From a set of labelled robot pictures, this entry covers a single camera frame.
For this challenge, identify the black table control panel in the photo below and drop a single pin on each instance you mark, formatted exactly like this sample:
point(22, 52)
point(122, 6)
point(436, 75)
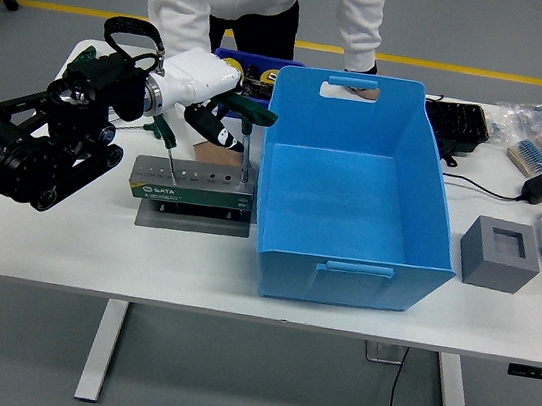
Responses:
point(537, 374)

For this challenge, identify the black component tray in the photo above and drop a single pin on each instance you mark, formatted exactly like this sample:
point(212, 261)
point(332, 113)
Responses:
point(456, 125)

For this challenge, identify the dark small parts pile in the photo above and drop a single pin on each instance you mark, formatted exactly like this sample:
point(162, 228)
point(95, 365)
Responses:
point(253, 82)

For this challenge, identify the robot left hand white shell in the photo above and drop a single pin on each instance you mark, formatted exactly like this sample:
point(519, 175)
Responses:
point(198, 76)

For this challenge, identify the grey block with square recess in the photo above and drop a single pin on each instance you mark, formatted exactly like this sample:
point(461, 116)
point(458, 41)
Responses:
point(494, 265)

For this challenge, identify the clear bags of components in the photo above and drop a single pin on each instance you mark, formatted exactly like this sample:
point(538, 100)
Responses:
point(540, 117)

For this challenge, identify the person's right hand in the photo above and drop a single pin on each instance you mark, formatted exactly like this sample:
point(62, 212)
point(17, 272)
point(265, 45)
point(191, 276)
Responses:
point(212, 155)

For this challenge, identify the person's left forearm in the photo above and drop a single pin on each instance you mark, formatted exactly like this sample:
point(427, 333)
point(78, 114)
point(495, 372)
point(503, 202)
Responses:
point(359, 39)

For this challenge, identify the resistor strip pack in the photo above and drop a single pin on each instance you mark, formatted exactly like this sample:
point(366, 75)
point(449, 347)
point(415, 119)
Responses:
point(533, 151)

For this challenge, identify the green grey hex key stand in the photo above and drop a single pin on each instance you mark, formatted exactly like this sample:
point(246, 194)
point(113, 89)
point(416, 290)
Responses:
point(186, 194)

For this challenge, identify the light blue plastic box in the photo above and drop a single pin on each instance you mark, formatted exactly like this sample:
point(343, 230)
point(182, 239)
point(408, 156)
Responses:
point(342, 198)

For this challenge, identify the person's left hand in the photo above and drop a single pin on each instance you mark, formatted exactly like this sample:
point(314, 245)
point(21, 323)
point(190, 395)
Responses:
point(364, 93)

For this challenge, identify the metal floor plate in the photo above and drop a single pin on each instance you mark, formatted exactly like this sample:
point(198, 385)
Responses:
point(381, 354)

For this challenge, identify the small dark blue bin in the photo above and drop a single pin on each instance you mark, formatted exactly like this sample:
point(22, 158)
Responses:
point(251, 55)

